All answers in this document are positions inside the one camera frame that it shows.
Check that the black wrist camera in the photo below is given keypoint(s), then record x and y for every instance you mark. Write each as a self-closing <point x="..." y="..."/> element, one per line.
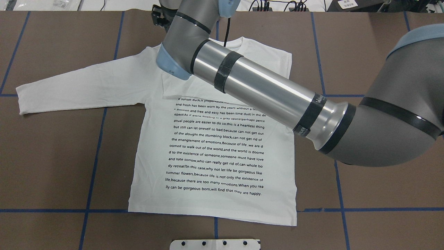
<point x="158" y="18"/>

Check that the white long-sleeve printed shirt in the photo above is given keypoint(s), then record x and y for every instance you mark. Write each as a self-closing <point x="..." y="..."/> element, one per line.
<point x="200" y="152"/>

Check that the white camera mast pedestal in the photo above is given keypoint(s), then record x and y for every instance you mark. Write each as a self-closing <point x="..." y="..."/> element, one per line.
<point x="216" y="244"/>

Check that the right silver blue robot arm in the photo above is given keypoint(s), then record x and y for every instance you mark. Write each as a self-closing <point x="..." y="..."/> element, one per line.
<point x="400" y="117"/>

